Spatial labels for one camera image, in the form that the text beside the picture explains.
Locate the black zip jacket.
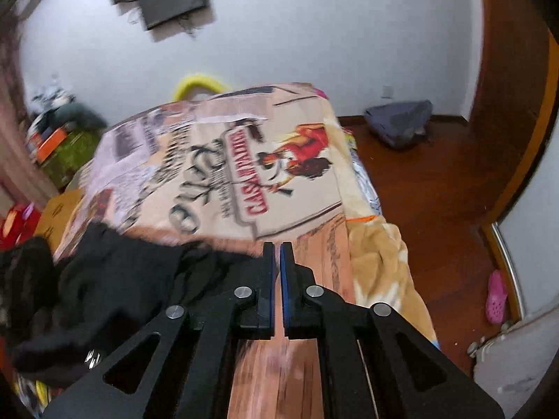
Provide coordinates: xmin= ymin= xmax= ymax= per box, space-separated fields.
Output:
xmin=1 ymin=223 xmax=263 ymax=388

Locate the colourful fleece blanket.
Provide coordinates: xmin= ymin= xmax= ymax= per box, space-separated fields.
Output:
xmin=347 ymin=216 xmax=439 ymax=345

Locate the pink croc slipper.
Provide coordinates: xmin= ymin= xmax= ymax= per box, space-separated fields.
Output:
xmin=485 ymin=270 xmax=508 ymax=324

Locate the yellow cartoon cloth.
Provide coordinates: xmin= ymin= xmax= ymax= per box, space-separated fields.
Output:
xmin=12 ymin=374 xmax=57 ymax=418

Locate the newspaper print bed blanket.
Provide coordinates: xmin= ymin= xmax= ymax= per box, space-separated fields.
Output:
xmin=54 ymin=81 xmax=386 ymax=419

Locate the red plush toy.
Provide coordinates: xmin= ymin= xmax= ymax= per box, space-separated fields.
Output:
xmin=0 ymin=203 xmax=41 ymax=251

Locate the green patterned storage box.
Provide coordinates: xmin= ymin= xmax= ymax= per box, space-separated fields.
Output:
xmin=39 ymin=130 xmax=100 ymax=190

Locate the striped brown curtain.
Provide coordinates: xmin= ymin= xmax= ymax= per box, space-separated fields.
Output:
xmin=1 ymin=12 xmax=58 ymax=210

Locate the orange flat box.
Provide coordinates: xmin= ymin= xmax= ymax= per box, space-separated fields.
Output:
xmin=36 ymin=128 xmax=67 ymax=164

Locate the yellow curved headboard toy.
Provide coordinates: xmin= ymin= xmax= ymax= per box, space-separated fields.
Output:
xmin=173 ymin=74 xmax=229 ymax=101

